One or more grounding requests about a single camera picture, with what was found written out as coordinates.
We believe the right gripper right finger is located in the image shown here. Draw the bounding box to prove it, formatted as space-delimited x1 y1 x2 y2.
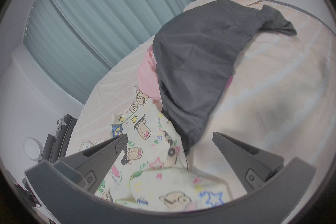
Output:
212 131 286 190

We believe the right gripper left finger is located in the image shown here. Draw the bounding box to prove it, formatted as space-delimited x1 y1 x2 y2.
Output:
53 133 129 190

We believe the white printed pyjama top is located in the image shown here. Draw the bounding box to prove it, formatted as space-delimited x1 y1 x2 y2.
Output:
78 86 233 212

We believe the bed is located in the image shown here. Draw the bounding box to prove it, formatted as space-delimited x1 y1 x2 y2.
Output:
64 0 336 208

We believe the black slatted furniture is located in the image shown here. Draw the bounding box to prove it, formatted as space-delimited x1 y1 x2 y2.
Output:
41 113 78 164

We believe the white round mirror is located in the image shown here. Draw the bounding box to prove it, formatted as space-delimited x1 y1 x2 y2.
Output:
23 138 43 162

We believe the pink garment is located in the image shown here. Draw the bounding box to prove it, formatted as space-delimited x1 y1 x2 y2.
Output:
136 46 164 103

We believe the black garment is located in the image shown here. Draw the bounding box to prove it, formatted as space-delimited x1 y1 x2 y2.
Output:
152 0 298 156

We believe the blue-green curtain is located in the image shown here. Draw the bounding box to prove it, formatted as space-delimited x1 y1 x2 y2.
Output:
23 0 197 106

